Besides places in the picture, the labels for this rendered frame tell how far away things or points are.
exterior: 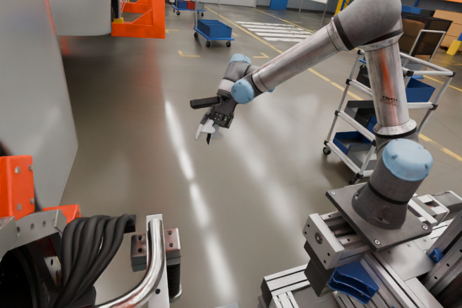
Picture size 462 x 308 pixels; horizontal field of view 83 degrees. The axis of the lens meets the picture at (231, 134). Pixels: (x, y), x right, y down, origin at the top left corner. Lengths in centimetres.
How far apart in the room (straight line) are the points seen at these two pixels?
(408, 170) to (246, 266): 110
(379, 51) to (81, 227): 80
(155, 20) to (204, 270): 308
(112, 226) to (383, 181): 69
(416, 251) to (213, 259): 102
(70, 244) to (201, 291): 115
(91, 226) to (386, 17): 73
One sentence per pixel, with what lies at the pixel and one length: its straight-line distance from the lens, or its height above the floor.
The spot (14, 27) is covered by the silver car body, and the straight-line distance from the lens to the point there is 78.
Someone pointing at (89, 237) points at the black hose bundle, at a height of 104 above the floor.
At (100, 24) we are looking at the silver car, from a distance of 286.
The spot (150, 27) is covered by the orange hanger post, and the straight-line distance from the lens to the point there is 384.
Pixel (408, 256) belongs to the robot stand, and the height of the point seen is 73.
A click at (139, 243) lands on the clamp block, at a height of 95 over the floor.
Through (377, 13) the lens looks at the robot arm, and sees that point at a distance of 73.
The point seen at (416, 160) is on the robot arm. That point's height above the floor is 104.
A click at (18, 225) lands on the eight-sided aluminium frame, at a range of 47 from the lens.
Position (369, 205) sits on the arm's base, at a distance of 89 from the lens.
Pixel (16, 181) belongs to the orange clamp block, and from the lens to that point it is 46.
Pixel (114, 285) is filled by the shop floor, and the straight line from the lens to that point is 163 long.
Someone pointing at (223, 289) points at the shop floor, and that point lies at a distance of 158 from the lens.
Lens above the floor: 140
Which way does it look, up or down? 32 degrees down
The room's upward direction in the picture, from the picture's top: 8 degrees clockwise
